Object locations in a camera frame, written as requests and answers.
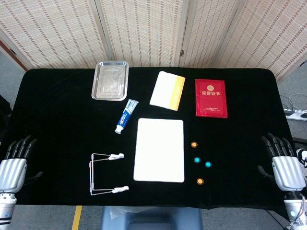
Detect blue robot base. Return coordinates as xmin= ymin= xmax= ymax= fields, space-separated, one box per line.
xmin=100 ymin=206 xmax=203 ymax=230

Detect wire book stand white clips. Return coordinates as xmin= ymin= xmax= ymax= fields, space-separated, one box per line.
xmin=88 ymin=152 xmax=130 ymax=196

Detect white power strip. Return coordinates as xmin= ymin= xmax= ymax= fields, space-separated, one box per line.
xmin=284 ymin=107 xmax=307 ymax=121

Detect grey floor cables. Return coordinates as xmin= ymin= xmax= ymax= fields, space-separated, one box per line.
xmin=279 ymin=93 xmax=307 ymax=112

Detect red certificate folder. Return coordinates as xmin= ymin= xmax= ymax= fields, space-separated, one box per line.
xmin=194 ymin=79 xmax=228 ymax=119

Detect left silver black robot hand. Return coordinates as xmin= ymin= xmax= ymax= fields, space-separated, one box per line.
xmin=0 ymin=135 xmax=44 ymax=194

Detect woven bamboo folding screen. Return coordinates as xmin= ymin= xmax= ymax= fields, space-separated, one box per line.
xmin=0 ymin=0 xmax=307 ymax=80

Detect white rectangular board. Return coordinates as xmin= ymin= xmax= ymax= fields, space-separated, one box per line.
xmin=133 ymin=117 xmax=185 ymax=183

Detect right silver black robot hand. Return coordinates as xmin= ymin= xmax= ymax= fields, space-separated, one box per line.
xmin=257 ymin=132 xmax=307 ymax=192

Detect black tablecloth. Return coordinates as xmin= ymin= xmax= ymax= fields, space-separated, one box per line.
xmin=0 ymin=68 xmax=297 ymax=210

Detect blue white toothpaste tube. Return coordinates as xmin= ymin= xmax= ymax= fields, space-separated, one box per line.
xmin=114 ymin=98 xmax=140 ymax=135

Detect black white sneaker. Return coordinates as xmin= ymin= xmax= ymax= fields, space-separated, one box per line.
xmin=296 ymin=148 xmax=307 ymax=170

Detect rectangular metal tray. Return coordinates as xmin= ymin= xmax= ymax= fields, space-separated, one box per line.
xmin=91 ymin=61 xmax=130 ymax=101

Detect white yellow notepad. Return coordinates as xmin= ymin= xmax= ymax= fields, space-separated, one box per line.
xmin=149 ymin=70 xmax=186 ymax=112

